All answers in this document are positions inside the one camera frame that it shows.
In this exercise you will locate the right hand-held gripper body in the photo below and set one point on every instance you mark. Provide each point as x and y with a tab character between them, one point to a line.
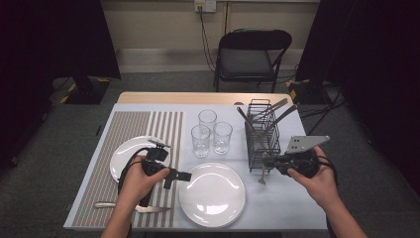
302	162

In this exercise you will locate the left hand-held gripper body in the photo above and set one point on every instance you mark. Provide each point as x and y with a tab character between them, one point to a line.
157	155

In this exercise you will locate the metal fork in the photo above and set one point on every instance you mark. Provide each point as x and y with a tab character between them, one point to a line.
262	175

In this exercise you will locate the metal table knife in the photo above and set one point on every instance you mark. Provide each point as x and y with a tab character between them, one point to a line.
155	209

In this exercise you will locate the white dinner plate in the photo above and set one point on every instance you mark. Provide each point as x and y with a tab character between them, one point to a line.
124	155

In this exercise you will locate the clear drinking glass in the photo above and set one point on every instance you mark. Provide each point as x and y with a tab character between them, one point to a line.
207	119
222	142
200	145

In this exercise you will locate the person's left hand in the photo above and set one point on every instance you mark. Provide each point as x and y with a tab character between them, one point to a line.
137	185

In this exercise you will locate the person's right hand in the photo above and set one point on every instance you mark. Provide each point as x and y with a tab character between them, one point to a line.
325	185

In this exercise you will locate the stack of white plates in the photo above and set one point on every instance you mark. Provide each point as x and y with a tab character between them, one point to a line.
211	195

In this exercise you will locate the striped grey placemat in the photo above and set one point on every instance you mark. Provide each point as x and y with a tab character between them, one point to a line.
138	120

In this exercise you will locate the metal cutlery piece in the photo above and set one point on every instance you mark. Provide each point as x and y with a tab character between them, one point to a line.
284	115
244	117
279	104

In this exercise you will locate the small dark floor object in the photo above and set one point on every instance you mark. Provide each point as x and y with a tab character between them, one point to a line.
98	129

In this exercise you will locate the white table cover sheet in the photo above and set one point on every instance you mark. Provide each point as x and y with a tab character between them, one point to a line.
226	112

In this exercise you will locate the black stand base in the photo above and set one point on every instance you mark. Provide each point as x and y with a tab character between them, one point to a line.
82	92
310	94

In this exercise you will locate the black folding chair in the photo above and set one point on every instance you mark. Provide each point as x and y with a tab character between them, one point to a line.
246	62

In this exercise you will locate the black curtain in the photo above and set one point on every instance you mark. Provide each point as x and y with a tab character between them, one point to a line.
49	39
379	66

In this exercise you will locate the white wall socket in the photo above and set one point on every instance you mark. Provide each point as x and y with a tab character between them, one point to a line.
209	6

